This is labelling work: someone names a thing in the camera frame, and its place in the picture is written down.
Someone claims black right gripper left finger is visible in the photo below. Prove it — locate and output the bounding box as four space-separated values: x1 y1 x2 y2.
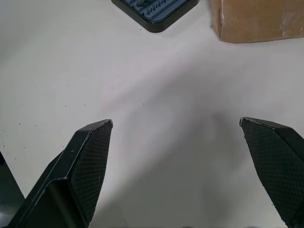
9 119 113 228

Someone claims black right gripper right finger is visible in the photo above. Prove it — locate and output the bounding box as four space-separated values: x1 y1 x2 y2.
239 116 304 228

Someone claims dark ridged plastic tray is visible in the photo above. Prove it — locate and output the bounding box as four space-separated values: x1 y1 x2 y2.
111 0 200 33

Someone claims brown cardboard box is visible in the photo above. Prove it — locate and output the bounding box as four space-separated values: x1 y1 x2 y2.
208 0 304 44

